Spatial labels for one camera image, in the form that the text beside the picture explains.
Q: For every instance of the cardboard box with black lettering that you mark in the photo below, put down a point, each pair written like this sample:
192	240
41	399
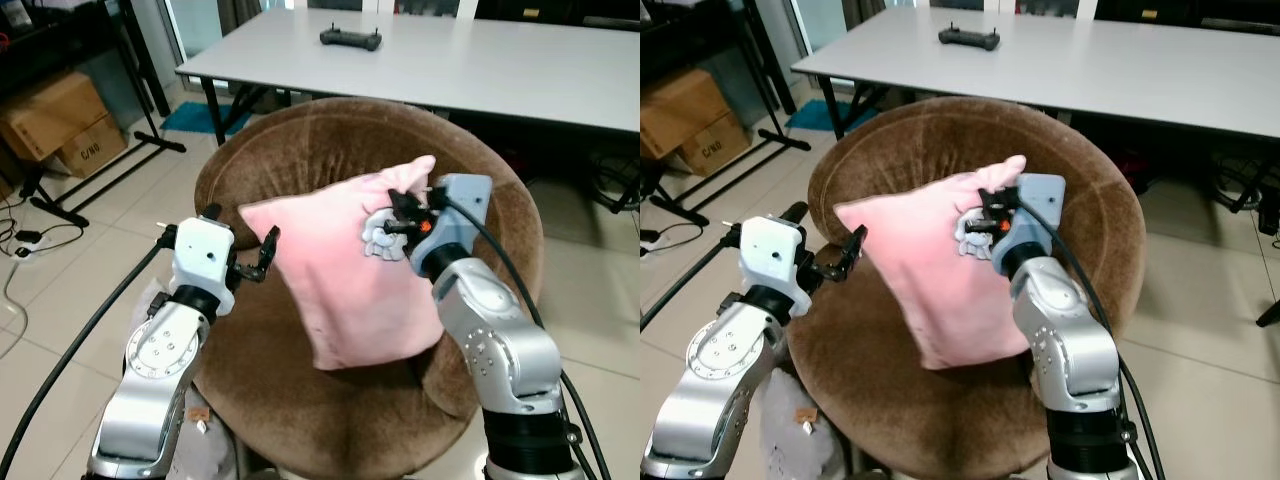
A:
720	150
95	150

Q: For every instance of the pink pillow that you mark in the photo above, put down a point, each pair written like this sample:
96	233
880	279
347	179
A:
920	270
330	270

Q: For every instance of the blue floor mat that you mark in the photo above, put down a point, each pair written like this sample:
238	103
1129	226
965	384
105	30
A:
195	118
812	115

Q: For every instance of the brown round sofa chair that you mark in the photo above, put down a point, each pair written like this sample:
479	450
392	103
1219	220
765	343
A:
950	140
330	140

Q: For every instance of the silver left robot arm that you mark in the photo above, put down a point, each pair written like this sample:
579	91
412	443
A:
150	380
715	380

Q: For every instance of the white table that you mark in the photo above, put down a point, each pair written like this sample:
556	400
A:
1100	70
480	70

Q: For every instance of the black metal shelf rack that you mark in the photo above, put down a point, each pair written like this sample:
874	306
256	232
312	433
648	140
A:
60	50
690	40

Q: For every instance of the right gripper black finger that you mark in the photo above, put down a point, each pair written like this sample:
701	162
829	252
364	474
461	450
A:
995	198
975	227
405	200
392	229

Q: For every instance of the white power strip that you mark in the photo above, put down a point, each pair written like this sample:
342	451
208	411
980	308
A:
27	243
655	239

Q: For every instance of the black remote controller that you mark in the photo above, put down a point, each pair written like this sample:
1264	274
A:
970	39
350	39

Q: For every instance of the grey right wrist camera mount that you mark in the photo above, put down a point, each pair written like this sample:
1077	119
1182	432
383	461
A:
1040	210
460	215

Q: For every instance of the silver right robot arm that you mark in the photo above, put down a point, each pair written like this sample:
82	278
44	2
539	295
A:
1070	330
490	330

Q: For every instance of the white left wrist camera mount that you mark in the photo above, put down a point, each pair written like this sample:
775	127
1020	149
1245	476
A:
205	255
772	255

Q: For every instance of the plain brown cardboard box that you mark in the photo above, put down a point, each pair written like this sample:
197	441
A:
685	110
50	115

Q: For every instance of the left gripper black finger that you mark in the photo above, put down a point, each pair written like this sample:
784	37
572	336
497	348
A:
270	245
857	245
794	212
213	212

